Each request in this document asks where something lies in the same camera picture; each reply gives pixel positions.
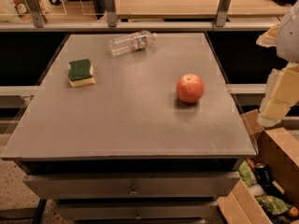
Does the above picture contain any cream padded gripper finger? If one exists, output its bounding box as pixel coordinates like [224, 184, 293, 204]
[256, 24, 279, 48]
[257, 63, 299, 127]

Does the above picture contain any grey metal drawer cabinet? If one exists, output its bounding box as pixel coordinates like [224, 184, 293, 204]
[2, 33, 255, 224]

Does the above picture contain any clear plastic water bottle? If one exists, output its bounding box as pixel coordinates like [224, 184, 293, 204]
[108, 31, 157, 56]

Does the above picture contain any open cardboard box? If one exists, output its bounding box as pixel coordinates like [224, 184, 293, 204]
[218, 110, 299, 224]

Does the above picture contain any middle metal bracket post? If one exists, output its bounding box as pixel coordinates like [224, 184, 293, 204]
[105, 0, 118, 27]

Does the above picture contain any metal bracket post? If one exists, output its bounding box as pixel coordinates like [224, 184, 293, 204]
[26, 0, 46, 28]
[214, 0, 231, 27]
[105, 0, 118, 27]

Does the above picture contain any lower grey drawer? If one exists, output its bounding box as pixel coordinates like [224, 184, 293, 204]
[57, 201, 217, 221]

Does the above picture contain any left metal bracket post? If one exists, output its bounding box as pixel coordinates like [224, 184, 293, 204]
[26, 0, 46, 28]

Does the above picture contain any upper grey drawer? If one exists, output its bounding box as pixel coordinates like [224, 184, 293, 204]
[23, 172, 239, 200]

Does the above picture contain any grey drawer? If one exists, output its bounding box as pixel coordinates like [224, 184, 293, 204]
[23, 172, 239, 200]
[57, 201, 217, 221]

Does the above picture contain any green and yellow sponge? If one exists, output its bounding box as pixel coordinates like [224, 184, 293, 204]
[68, 59, 95, 88]

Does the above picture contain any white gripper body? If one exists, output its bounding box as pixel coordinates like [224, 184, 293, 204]
[277, 0, 299, 63]

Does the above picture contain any dark drink can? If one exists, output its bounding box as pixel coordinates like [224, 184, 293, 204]
[255, 163, 271, 185]

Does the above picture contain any green snack bag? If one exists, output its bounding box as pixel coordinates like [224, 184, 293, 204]
[256, 195, 292, 215]

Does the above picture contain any right metal bracket post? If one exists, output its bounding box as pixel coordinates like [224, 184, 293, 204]
[214, 0, 231, 27]

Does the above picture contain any orange labelled snack package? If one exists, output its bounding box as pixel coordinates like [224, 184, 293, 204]
[3, 0, 50, 17]

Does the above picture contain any red apple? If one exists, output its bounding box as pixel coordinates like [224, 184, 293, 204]
[177, 74, 205, 104]

